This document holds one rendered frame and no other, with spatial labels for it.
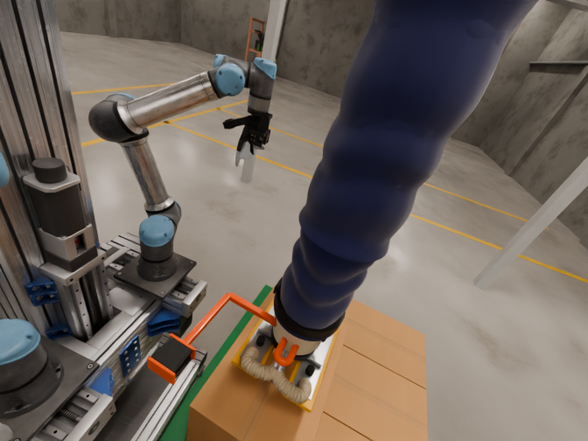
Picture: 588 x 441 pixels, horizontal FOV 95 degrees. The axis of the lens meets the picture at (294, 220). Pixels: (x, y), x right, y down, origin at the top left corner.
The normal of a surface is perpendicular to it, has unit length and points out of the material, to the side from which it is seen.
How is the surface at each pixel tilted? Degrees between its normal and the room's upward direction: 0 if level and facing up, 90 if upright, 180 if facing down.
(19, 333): 7
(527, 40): 90
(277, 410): 0
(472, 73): 80
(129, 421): 0
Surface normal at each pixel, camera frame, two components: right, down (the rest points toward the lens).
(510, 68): -0.29, 0.48
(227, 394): 0.25, -0.79
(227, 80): 0.15, 0.60
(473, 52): 0.25, 0.43
